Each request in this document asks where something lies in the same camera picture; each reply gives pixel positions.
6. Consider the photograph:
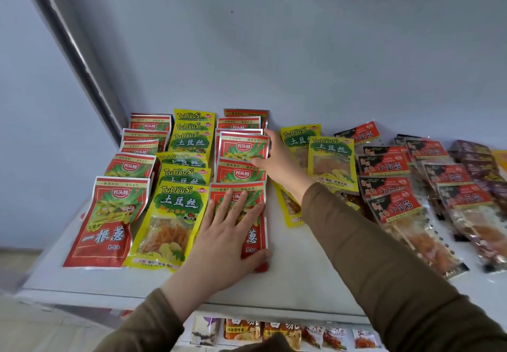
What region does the row of white red snacks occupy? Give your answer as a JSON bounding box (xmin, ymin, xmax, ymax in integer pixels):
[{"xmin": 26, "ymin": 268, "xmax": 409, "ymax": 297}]
[{"xmin": 301, "ymin": 325, "xmax": 379, "ymax": 350}]

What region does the person's right hand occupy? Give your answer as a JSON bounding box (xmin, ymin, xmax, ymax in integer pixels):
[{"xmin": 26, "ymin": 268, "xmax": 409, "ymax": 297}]
[{"xmin": 251, "ymin": 128, "xmax": 317, "ymax": 206}]

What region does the stack of maroon snacks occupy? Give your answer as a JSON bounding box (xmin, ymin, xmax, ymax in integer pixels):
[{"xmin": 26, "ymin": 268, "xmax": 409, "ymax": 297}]
[{"xmin": 449, "ymin": 140, "xmax": 507, "ymax": 214}]

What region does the yellow green snack packet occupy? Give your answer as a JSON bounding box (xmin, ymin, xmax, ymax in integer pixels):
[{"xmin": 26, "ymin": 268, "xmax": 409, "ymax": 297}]
[
  {"xmin": 174, "ymin": 120, "xmax": 214, "ymax": 131},
  {"xmin": 158, "ymin": 164, "xmax": 212, "ymax": 186},
  {"xmin": 169, "ymin": 129, "xmax": 214, "ymax": 154},
  {"xmin": 174, "ymin": 109, "xmax": 216, "ymax": 122},
  {"xmin": 156, "ymin": 151, "xmax": 209, "ymax": 168},
  {"xmin": 123, "ymin": 183, "xmax": 210, "ymax": 272}
]

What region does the white metal shelf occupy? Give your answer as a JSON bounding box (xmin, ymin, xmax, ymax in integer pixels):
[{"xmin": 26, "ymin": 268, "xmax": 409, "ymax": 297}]
[{"xmin": 0, "ymin": 0, "xmax": 507, "ymax": 352}]

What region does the row of orange noodle snacks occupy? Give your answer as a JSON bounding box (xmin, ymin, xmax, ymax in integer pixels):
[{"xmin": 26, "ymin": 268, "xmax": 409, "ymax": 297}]
[{"xmin": 223, "ymin": 318, "xmax": 303, "ymax": 350}]

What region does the row of orange clear snacks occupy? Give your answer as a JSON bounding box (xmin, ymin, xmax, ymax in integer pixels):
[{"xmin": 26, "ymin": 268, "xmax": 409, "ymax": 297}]
[{"xmin": 492, "ymin": 149, "xmax": 507, "ymax": 180}]

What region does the person's right forearm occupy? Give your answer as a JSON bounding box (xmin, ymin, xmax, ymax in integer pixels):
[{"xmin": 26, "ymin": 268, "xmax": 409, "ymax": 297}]
[{"xmin": 301, "ymin": 183, "xmax": 507, "ymax": 352}]

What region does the pile of yellow snack packets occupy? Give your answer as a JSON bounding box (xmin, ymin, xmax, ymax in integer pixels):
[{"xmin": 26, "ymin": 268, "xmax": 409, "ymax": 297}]
[{"xmin": 273, "ymin": 124, "xmax": 361, "ymax": 229}]

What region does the white purple snack packet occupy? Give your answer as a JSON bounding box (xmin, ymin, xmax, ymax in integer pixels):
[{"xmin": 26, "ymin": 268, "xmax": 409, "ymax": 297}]
[{"xmin": 190, "ymin": 316, "xmax": 221, "ymax": 347}]

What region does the person's left hand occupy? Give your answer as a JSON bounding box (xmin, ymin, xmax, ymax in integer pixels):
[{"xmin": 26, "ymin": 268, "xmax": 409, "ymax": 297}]
[{"xmin": 161, "ymin": 188, "xmax": 273, "ymax": 323}]

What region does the red foil snack packet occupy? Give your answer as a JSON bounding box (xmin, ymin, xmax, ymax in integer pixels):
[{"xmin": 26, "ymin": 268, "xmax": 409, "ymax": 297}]
[
  {"xmin": 121, "ymin": 129, "xmax": 171, "ymax": 142},
  {"xmin": 63, "ymin": 176, "xmax": 151, "ymax": 269},
  {"xmin": 129, "ymin": 113, "xmax": 173, "ymax": 131},
  {"xmin": 105, "ymin": 153, "xmax": 156, "ymax": 179},
  {"xmin": 215, "ymin": 159, "xmax": 267, "ymax": 184},
  {"xmin": 218, "ymin": 132, "xmax": 271, "ymax": 161},
  {"xmin": 209, "ymin": 181, "xmax": 269, "ymax": 273},
  {"xmin": 120, "ymin": 138, "xmax": 159, "ymax": 156}
]

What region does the pile of black red snacks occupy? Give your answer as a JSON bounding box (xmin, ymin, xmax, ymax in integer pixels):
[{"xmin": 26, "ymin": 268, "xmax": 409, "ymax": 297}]
[{"xmin": 334, "ymin": 121, "xmax": 507, "ymax": 279}]

